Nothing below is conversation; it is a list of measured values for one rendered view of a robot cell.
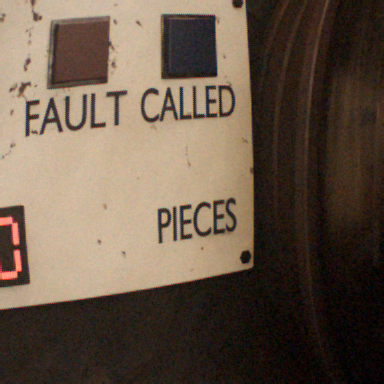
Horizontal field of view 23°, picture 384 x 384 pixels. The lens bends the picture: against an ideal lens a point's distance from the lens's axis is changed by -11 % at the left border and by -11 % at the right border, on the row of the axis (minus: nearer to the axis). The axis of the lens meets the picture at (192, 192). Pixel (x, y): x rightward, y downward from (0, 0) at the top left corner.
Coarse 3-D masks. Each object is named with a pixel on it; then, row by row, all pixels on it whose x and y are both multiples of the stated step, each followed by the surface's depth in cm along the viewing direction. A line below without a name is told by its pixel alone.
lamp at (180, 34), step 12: (168, 24) 57; (180, 24) 57; (192, 24) 58; (204, 24) 58; (168, 36) 57; (180, 36) 57; (192, 36) 58; (204, 36) 58; (168, 48) 57; (180, 48) 57; (192, 48) 58; (204, 48) 58; (168, 60) 57; (180, 60) 57; (192, 60) 58; (204, 60) 59; (168, 72) 57; (180, 72) 58; (192, 72) 58; (204, 72) 59
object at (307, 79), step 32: (288, 0) 65; (320, 0) 57; (288, 32) 63; (320, 32) 56; (256, 64) 65; (288, 64) 63; (320, 64) 56; (256, 96) 64; (288, 96) 62; (320, 96) 56; (256, 128) 64; (288, 128) 62; (256, 160) 64; (288, 160) 62; (256, 192) 64; (288, 192) 62; (256, 224) 65; (288, 224) 62; (256, 256) 66; (288, 256) 63; (288, 288) 65; (320, 288) 58; (288, 320) 67; (320, 320) 58; (320, 352) 59
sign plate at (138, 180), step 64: (0, 0) 49; (64, 0) 52; (128, 0) 55; (192, 0) 58; (0, 64) 50; (128, 64) 56; (0, 128) 50; (64, 128) 53; (128, 128) 56; (192, 128) 59; (0, 192) 51; (64, 192) 54; (128, 192) 57; (192, 192) 60; (0, 256) 51; (64, 256) 54; (128, 256) 57; (192, 256) 60
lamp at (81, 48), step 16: (64, 32) 52; (80, 32) 53; (96, 32) 53; (64, 48) 52; (80, 48) 53; (96, 48) 53; (64, 64) 52; (80, 64) 53; (96, 64) 54; (64, 80) 52
